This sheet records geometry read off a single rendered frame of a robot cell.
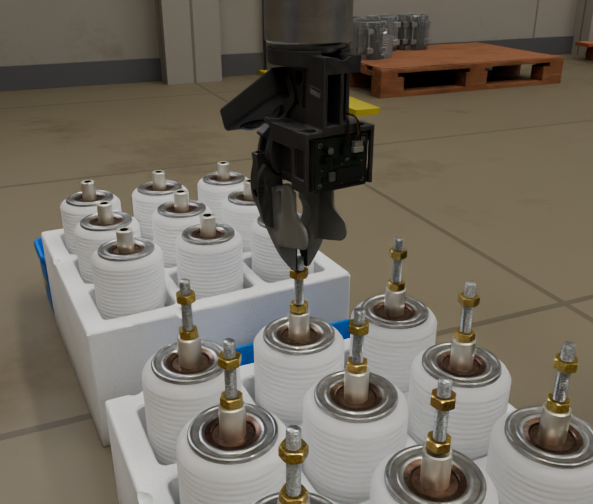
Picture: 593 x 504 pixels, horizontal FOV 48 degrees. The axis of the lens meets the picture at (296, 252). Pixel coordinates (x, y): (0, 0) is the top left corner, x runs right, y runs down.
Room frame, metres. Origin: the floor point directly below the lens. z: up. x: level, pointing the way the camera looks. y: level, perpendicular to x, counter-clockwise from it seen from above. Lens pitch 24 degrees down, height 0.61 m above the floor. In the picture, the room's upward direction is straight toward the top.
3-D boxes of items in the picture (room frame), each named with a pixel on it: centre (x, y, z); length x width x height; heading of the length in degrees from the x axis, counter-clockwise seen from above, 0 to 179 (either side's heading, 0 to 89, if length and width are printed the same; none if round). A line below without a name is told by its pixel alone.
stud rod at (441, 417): (0.39, -0.10, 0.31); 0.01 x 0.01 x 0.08
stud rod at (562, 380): (0.44, -0.21, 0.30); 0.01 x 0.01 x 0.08
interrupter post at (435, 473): (0.39, -0.10, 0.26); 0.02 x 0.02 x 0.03
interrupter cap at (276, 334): (0.61, 0.00, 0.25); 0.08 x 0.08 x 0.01
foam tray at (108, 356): (0.99, 0.18, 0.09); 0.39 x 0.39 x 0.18; 27
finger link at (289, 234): (0.58, 0.00, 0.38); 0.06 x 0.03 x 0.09; 32
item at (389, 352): (0.66, -0.11, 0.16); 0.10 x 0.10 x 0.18
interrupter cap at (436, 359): (0.55, -0.16, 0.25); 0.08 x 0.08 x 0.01
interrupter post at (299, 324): (0.61, 0.00, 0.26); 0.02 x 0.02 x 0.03
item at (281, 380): (0.61, 0.00, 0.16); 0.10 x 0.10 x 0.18
